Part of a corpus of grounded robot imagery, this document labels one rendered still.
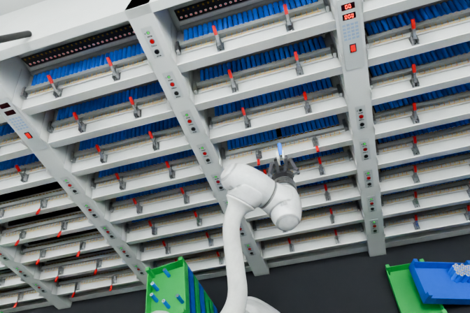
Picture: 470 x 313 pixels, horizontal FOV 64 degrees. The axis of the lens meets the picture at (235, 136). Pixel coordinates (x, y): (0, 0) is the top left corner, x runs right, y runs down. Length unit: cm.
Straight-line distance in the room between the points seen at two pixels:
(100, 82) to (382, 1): 111
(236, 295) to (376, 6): 107
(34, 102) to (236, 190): 98
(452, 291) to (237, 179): 146
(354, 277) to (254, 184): 132
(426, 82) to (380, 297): 120
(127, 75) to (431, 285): 179
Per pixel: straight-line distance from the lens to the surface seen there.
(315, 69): 153
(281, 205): 122
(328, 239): 232
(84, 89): 165
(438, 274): 236
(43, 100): 176
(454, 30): 165
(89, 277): 278
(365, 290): 236
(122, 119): 170
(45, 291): 292
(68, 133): 183
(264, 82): 153
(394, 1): 149
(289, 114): 164
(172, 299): 202
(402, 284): 237
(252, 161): 176
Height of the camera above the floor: 208
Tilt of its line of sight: 36 degrees down
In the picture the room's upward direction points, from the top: 21 degrees counter-clockwise
